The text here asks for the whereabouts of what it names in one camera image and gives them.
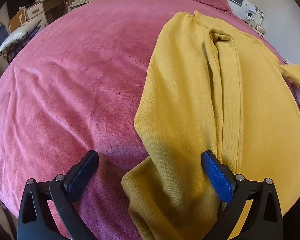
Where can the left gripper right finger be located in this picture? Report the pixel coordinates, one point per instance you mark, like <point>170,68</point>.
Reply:
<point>264,220</point>

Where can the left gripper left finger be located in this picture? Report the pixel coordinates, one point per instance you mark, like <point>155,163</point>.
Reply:
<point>35,219</point>

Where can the mustard yellow sweater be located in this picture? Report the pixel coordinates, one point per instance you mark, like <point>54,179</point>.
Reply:
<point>211,87</point>

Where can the pink fleece bed blanket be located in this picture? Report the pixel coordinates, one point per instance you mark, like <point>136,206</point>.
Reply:
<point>76,87</point>

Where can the white grey cushion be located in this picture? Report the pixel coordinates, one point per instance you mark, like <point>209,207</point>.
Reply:
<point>19,34</point>

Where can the white bedside table right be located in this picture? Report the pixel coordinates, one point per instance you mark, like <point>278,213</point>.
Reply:
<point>254,18</point>

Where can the white bedside table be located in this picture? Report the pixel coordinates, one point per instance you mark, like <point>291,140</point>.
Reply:
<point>254,18</point>
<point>77,4</point>

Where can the blue chair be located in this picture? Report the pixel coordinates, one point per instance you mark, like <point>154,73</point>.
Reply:
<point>1,35</point>

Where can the wooden desk with drawers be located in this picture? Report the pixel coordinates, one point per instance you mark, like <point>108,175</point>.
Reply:
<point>47,11</point>

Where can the white bedside table left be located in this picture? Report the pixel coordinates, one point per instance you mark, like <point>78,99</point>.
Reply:
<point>77,4</point>

